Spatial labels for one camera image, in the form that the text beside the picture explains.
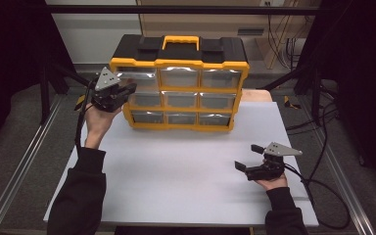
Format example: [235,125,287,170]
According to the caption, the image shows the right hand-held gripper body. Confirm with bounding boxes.
[245,141,304,182]

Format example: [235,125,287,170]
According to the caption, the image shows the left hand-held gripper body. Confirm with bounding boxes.
[89,66,127,114]

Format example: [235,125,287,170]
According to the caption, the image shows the yellow black storage organizer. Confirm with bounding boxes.
[109,33,251,133]

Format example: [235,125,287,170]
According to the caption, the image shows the person's right hand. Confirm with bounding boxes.
[254,171,289,192]

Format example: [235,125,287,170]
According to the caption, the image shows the person's left hand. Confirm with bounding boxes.
[83,104,123,150]

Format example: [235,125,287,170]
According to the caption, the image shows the yellow black tape marker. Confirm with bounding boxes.
[283,95,303,111]
[73,94,87,113]

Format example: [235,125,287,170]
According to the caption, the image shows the grid of clear drawers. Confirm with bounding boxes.
[128,67,243,126]

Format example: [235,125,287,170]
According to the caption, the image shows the black metal stand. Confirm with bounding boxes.
[40,62,103,125]
[259,62,325,125]

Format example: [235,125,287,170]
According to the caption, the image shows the black horizontal bar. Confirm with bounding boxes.
[45,4,321,16]

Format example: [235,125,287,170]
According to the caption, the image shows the black curtain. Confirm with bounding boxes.
[0,0,76,155]
[300,0,376,190]

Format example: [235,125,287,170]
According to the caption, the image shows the dark rectangular vent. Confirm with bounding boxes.
[237,27,265,36]

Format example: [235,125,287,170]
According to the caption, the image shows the right hand-held gripper cable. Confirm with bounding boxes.
[283,162,352,230]

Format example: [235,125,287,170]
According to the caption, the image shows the hand-held gripper cable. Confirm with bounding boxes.
[73,97,94,153]
[283,162,352,230]

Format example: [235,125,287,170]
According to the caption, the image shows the left hand-held gripper cable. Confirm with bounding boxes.
[73,97,94,153]

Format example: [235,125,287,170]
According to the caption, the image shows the black floor cable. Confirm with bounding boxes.
[306,82,339,182]
[285,107,339,136]

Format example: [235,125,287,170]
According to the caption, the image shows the aluminium floor rail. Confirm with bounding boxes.
[0,94,65,235]
[319,143,376,235]

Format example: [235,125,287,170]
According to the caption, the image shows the hanging black cables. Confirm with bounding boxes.
[266,14,306,70]

